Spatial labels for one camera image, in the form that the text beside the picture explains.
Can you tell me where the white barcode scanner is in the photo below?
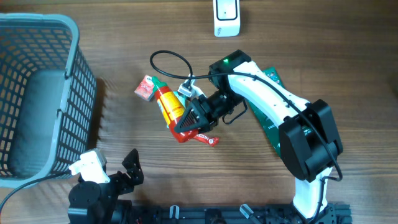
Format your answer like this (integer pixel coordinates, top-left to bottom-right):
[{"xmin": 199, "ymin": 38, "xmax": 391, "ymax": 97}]
[{"xmin": 213, "ymin": 0, "xmax": 241, "ymax": 37}]

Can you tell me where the mint toilet wipes pack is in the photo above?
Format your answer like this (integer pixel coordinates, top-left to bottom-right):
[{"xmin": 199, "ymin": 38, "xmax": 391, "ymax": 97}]
[{"xmin": 164, "ymin": 91, "xmax": 187, "ymax": 128}]

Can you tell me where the red sriracha sauce bottle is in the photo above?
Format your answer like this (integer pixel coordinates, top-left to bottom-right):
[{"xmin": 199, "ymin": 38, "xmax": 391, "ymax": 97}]
[{"xmin": 152, "ymin": 76, "xmax": 198, "ymax": 143}]

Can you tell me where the black mounting rail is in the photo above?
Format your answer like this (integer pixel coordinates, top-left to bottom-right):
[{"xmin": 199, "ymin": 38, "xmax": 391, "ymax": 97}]
[{"xmin": 118, "ymin": 198, "xmax": 353, "ymax": 224}]

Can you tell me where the small red tissue pack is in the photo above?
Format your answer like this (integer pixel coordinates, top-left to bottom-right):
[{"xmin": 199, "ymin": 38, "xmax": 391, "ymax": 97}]
[{"xmin": 134, "ymin": 75, "xmax": 154, "ymax": 101}]

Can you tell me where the green 3M gloves pack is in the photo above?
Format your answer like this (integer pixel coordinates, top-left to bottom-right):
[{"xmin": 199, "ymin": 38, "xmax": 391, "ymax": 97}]
[{"xmin": 248, "ymin": 67, "xmax": 285, "ymax": 157}]

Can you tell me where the grey plastic basket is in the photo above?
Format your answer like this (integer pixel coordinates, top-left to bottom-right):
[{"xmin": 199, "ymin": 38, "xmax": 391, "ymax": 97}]
[{"xmin": 1, "ymin": 13, "xmax": 97, "ymax": 189}]

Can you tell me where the red Nescafe sachet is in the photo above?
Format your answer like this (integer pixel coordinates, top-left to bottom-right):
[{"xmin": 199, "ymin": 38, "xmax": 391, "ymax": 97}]
[{"xmin": 194, "ymin": 134, "xmax": 220, "ymax": 147}]

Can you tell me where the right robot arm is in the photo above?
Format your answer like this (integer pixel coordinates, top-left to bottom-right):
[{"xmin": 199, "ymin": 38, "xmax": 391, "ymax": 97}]
[{"xmin": 174, "ymin": 50, "xmax": 343, "ymax": 223}]

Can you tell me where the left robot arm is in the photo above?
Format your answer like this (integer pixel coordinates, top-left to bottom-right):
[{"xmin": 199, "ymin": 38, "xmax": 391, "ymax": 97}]
[{"xmin": 68, "ymin": 149, "xmax": 144, "ymax": 223}]

